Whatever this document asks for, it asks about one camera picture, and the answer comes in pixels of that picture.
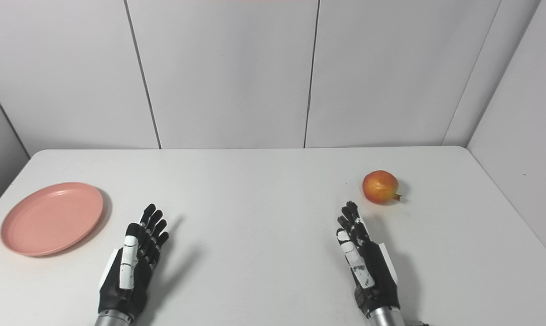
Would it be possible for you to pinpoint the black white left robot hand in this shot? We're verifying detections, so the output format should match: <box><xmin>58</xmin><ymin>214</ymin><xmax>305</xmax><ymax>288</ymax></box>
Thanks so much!
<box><xmin>98</xmin><ymin>203</ymin><xmax>170</xmax><ymax>317</ymax></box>

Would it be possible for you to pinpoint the pink round plate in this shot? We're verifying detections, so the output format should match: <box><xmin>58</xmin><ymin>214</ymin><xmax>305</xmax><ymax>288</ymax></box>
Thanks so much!
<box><xmin>0</xmin><ymin>182</ymin><xmax>104</xmax><ymax>257</ymax></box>

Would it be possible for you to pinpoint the red orange pomegranate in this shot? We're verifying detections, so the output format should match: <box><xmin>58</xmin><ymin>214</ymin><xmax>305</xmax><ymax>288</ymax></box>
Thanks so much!
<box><xmin>362</xmin><ymin>170</ymin><xmax>402</xmax><ymax>205</ymax></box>

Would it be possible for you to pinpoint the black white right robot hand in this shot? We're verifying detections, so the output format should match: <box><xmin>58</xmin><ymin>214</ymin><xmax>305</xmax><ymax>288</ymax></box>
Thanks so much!
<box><xmin>336</xmin><ymin>201</ymin><xmax>401</xmax><ymax>317</ymax></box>

